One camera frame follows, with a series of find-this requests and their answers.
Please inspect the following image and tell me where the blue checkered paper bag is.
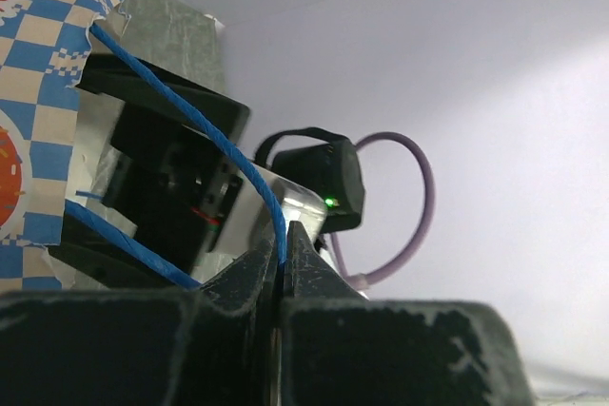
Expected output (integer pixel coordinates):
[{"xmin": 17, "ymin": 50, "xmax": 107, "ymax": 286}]
[{"xmin": 0, "ymin": 0, "xmax": 291, "ymax": 293}]

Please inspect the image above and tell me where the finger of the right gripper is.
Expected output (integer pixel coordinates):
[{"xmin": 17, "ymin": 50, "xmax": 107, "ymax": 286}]
[
  {"xmin": 75, "ymin": 53, "xmax": 252, "ymax": 150},
  {"xmin": 48, "ymin": 210, "xmax": 201, "ymax": 290}
]

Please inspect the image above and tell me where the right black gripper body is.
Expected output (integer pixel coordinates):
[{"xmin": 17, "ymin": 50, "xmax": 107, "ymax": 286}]
[{"xmin": 102, "ymin": 105, "xmax": 243, "ymax": 268}]

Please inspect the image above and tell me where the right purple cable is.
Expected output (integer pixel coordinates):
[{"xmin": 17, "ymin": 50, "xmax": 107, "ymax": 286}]
[{"xmin": 330, "ymin": 131, "xmax": 437, "ymax": 291}]

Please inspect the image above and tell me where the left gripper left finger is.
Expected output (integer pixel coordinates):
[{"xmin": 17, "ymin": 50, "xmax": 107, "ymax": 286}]
[{"xmin": 1, "ymin": 241, "xmax": 277, "ymax": 405}]

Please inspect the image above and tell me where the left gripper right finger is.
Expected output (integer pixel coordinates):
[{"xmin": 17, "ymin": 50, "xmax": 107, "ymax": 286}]
[{"xmin": 280, "ymin": 222, "xmax": 535, "ymax": 406}]

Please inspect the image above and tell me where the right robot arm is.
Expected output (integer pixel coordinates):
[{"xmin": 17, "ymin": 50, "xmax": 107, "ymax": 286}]
[{"xmin": 79, "ymin": 54, "xmax": 365, "ymax": 281}]

